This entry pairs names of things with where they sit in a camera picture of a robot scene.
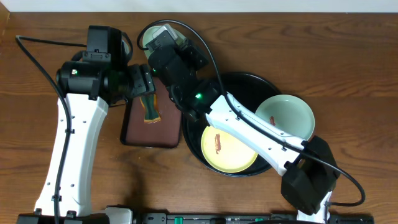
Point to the rectangular black brown tray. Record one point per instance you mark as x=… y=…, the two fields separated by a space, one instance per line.
x=164 y=133

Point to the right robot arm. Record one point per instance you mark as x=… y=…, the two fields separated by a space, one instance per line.
x=308 y=168

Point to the light green plate top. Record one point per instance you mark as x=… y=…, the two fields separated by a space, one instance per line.
x=152 y=44

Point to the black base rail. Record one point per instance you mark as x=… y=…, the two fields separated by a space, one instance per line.
x=163 y=218

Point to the green orange sponge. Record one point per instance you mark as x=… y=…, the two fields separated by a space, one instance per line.
x=151 y=112

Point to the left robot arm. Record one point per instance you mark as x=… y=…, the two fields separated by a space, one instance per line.
x=96 y=77

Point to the light green plate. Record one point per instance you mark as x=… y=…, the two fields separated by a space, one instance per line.
x=152 y=44
x=288 y=113

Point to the yellow plate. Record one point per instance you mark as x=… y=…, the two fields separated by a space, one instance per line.
x=224 y=152

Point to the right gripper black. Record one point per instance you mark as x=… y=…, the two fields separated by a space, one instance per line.
x=200 y=60

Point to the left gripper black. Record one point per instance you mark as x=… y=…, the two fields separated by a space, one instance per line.
x=142 y=82

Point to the round black tray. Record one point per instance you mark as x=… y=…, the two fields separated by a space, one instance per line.
x=250 y=90

